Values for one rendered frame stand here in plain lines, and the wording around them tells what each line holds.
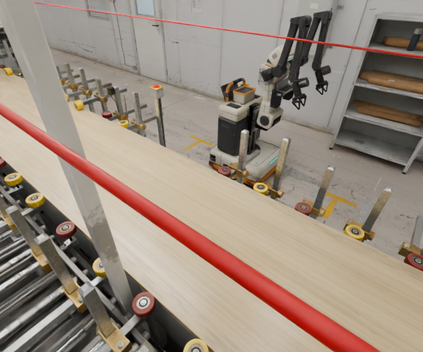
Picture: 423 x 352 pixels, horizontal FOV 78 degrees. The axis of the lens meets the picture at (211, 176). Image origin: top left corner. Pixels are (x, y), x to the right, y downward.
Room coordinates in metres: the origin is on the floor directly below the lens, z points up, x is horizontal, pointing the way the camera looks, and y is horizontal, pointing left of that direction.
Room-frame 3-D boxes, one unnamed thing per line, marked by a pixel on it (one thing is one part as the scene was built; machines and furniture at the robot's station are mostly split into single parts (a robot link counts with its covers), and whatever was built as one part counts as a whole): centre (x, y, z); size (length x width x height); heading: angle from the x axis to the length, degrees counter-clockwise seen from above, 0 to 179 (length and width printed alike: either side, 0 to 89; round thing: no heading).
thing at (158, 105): (1.80, 0.39, 0.93); 0.05 x 0.05 x 0.45; 52
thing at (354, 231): (0.81, -0.67, 0.85); 0.08 x 0.08 x 0.11
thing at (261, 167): (2.55, -0.41, 0.16); 0.67 x 0.64 x 0.25; 51
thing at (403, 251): (0.74, -0.96, 0.82); 0.14 x 0.06 x 0.05; 52
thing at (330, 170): (1.04, -0.59, 0.87); 0.04 x 0.04 x 0.48; 52
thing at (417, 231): (0.81, -0.99, 0.82); 0.43 x 0.03 x 0.04; 142
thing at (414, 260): (0.65, -0.87, 0.85); 0.08 x 0.08 x 0.11
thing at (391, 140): (2.92, -2.08, 0.78); 0.90 x 0.45 x 1.55; 52
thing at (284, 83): (2.37, -0.64, 0.99); 0.28 x 0.16 x 0.22; 141
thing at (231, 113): (2.61, -0.34, 0.59); 0.55 x 0.34 x 0.83; 141
